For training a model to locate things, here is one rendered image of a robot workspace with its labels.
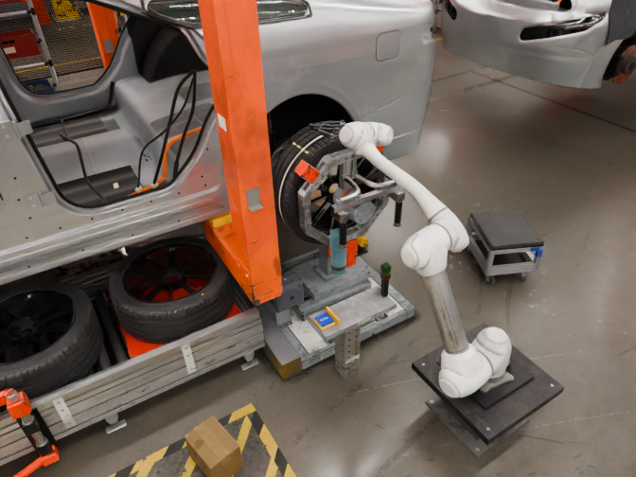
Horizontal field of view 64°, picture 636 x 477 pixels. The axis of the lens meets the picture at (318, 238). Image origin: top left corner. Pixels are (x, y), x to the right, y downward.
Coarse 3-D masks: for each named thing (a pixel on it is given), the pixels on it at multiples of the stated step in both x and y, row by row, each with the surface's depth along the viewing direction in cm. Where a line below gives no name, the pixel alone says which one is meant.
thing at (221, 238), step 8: (208, 224) 285; (232, 224) 284; (208, 232) 289; (216, 232) 278; (224, 232) 278; (232, 232) 278; (208, 240) 297; (216, 240) 280; (224, 240) 272; (232, 240) 259; (216, 248) 286; (224, 248) 269; (232, 248) 264; (224, 256) 275; (232, 256) 261; (232, 264) 266; (232, 272) 271
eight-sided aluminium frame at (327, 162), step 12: (324, 156) 253; (336, 156) 252; (348, 156) 254; (360, 156) 258; (324, 168) 250; (384, 180) 276; (300, 192) 255; (312, 192) 254; (300, 204) 259; (384, 204) 286; (300, 216) 263; (372, 216) 286; (300, 228) 269; (312, 228) 272; (348, 228) 288; (360, 228) 288; (324, 240) 275; (348, 240) 286
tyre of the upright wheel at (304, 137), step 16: (304, 128) 269; (288, 144) 266; (304, 144) 259; (320, 144) 254; (336, 144) 257; (288, 160) 260; (304, 160) 253; (288, 176) 257; (288, 192) 257; (288, 208) 262; (288, 224) 270; (352, 224) 293; (304, 240) 281
